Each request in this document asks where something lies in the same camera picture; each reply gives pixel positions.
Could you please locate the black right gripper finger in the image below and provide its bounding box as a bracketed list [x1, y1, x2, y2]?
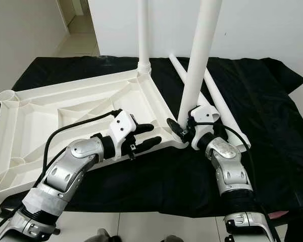
[166, 117, 183, 139]

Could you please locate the white tapered table leg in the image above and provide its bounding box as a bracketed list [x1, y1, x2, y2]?
[136, 0, 153, 74]
[169, 53, 192, 84]
[177, 0, 223, 127]
[202, 68, 252, 151]

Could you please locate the white plastic table top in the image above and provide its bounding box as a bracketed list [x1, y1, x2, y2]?
[0, 68, 190, 210]

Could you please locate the black table cloth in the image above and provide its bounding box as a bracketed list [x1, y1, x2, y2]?
[0, 55, 303, 222]

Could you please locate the grey left robot foot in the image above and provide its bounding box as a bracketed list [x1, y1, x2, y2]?
[93, 229, 112, 242]

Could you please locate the grey robot foot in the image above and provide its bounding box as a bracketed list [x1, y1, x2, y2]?
[154, 234, 182, 242]
[93, 229, 112, 242]

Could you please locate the grey right robot foot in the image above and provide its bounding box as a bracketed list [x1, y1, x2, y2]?
[154, 234, 182, 242]

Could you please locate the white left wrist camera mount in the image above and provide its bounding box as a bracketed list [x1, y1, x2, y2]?
[110, 110, 139, 157]

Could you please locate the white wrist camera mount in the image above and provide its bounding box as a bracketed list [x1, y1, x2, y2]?
[110, 110, 139, 157]
[189, 105, 220, 151]

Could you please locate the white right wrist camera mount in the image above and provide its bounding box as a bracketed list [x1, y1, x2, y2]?
[189, 105, 220, 151]

